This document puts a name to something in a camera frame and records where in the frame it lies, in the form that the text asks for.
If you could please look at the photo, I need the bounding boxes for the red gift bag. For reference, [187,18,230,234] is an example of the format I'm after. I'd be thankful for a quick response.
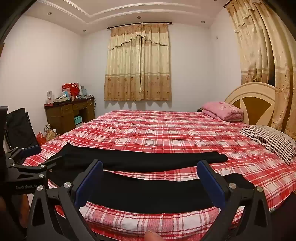
[62,83,80,97]

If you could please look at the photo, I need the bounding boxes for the patterned tote bag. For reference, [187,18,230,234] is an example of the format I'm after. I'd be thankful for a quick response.
[45,125,61,142]

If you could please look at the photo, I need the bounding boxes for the dark curtain rod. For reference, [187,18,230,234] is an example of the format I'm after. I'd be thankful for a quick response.
[107,21,172,30]

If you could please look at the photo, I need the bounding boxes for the beige floral window curtain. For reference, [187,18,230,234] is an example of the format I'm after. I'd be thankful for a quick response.
[104,22,172,101]

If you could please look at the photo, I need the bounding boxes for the red plaid bed sheet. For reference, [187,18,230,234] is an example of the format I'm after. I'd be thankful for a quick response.
[22,110,295,241]

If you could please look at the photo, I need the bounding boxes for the red plastic bag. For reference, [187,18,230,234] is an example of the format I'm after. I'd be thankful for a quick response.
[36,132,47,146]

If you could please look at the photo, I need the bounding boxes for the brown wooden desk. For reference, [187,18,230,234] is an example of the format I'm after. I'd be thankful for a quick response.
[44,97,95,135]

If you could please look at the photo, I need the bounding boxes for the person's right hand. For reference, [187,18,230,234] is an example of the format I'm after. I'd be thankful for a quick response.
[144,230,164,241]

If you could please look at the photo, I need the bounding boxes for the pink folded blanket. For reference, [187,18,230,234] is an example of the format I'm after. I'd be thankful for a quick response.
[202,101,244,122]

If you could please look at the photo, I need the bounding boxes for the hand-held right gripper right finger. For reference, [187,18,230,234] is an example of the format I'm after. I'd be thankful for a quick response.
[196,159,276,241]

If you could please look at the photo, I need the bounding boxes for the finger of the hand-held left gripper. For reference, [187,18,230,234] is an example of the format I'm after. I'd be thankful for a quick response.
[11,156,65,174]
[6,145,42,164]

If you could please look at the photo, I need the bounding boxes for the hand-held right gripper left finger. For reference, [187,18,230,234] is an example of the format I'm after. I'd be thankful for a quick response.
[23,159,103,241]

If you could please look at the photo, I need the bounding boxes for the black chair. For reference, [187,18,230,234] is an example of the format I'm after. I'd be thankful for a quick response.
[6,108,39,150]

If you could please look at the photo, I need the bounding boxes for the beige floral long curtain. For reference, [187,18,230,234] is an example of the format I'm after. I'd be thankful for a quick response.
[225,0,296,141]

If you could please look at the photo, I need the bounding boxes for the beige wooden headboard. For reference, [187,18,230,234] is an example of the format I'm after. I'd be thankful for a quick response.
[224,82,277,127]

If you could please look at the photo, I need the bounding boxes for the striped pillow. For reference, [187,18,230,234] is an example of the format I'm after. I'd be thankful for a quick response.
[239,125,296,165]

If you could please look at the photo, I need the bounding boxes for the black pants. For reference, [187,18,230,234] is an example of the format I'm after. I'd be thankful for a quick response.
[45,142,255,214]

